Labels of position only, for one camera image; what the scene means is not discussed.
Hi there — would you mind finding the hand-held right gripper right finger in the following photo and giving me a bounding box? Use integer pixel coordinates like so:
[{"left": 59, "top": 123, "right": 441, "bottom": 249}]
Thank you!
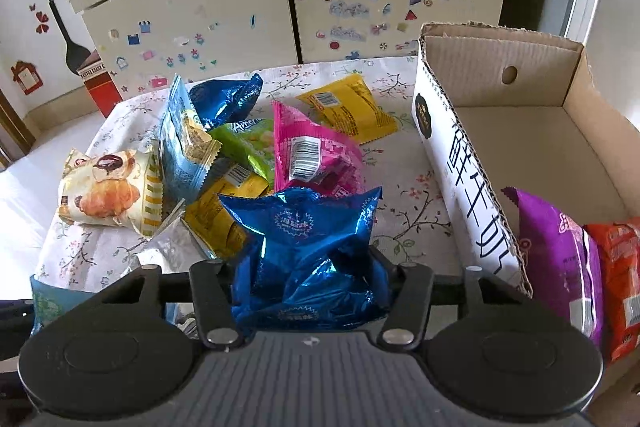
[{"left": 369, "top": 247, "right": 528, "bottom": 349}]

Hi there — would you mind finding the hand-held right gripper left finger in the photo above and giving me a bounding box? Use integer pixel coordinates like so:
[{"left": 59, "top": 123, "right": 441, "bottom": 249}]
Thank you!
[{"left": 97, "top": 259, "right": 251, "bottom": 350}]

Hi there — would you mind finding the yellow snack packet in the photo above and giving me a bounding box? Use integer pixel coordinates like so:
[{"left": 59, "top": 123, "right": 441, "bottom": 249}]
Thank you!
[
  {"left": 182, "top": 162, "right": 271, "bottom": 260},
  {"left": 295, "top": 73, "right": 399, "bottom": 144}
]

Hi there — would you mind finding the blue foil snack packet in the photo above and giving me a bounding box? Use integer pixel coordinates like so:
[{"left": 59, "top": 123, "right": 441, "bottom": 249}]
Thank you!
[
  {"left": 218, "top": 187, "right": 396, "bottom": 334},
  {"left": 187, "top": 73, "right": 264, "bottom": 130}
]

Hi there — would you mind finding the cardboard box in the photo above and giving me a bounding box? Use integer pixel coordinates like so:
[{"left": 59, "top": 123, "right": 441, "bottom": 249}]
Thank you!
[{"left": 411, "top": 22, "right": 640, "bottom": 427}]

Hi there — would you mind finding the silver snack packet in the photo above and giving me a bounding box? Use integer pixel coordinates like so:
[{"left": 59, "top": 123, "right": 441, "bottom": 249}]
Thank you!
[{"left": 120, "top": 202, "right": 213, "bottom": 278}]

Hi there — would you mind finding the floral tablecloth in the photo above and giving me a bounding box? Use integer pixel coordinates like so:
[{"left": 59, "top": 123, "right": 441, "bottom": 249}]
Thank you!
[{"left": 32, "top": 54, "right": 466, "bottom": 308}]

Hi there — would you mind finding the croissant bread packet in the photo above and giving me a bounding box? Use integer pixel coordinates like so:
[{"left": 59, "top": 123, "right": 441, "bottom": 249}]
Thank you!
[{"left": 57, "top": 142, "right": 166, "bottom": 238}]

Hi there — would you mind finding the light blue snack packet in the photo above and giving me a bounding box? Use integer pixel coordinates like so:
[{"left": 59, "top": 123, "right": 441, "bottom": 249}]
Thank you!
[{"left": 157, "top": 74, "right": 222, "bottom": 208}]

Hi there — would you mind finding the green snack packet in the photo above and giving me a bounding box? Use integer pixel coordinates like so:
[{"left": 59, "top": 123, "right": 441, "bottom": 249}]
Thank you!
[{"left": 207, "top": 119, "right": 278, "bottom": 190}]

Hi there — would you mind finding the purple snack packet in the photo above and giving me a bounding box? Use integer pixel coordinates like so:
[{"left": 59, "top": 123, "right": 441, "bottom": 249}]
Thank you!
[{"left": 501, "top": 186, "right": 604, "bottom": 348}]

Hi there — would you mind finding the teal snack packet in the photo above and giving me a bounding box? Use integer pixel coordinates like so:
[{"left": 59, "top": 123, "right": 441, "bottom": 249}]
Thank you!
[{"left": 30, "top": 274, "right": 93, "bottom": 338}]

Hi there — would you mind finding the pink snack packet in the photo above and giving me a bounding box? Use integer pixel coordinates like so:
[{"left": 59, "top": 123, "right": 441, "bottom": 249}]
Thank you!
[{"left": 272, "top": 101, "right": 366, "bottom": 198}]

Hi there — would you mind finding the orange-red snack packet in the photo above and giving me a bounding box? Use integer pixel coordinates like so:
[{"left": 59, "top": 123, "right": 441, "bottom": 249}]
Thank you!
[{"left": 582, "top": 217, "right": 640, "bottom": 363}]

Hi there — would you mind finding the cream cabinet with stickers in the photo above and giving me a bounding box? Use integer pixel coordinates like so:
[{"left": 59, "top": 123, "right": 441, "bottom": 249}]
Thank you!
[{"left": 62, "top": 0, "right": 517, "bottom": 118}]

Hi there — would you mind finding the red house wall decal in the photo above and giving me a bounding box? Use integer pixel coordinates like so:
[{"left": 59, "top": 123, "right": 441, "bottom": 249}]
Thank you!
[{"left": 11, "top": 61, "right": 40, "bottom": 95}]

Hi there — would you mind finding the flower vase wall decal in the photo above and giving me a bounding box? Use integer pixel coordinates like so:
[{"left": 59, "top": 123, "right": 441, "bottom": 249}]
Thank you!
[{"left": 0, "top": 0, "right": 123, "bottom": 118}]

